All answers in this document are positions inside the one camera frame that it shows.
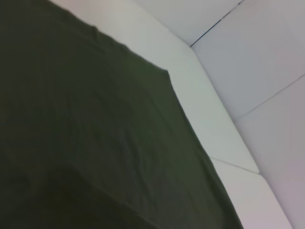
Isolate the dark green FREE t-shirt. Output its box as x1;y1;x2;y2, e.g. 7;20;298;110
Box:
0;0;244;229

